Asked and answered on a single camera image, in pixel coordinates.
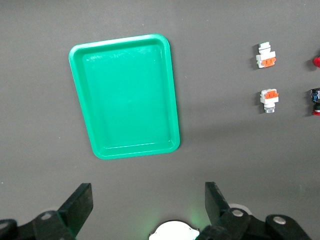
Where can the white orange connector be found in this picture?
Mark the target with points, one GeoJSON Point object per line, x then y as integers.
{"type": "Point", "coordinates": [269, 98]}

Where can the green push button switch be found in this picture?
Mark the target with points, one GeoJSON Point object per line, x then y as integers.
{"type": "Point", "coordinates": [266, 58]}

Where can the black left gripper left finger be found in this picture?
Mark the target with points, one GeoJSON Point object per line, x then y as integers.
{"type": "Point", "coordinates": [72, 210]}

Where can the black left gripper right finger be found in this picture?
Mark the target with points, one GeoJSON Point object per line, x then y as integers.
{"type": "Point", "coordinates": [217, 207]}

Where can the red mushroom push button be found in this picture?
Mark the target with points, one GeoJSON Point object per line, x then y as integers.
{"type": "Point", "coordinates": [317, 62]}
{"type": "Point", "coordinates": [316, 96]}

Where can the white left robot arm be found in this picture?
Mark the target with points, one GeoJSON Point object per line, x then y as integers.
{"type": "Point", "coordinates": [175, 231]}

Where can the green plastic tray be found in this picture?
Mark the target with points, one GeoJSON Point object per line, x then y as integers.
{"type": "Point", "coordinates": [127, 100]}

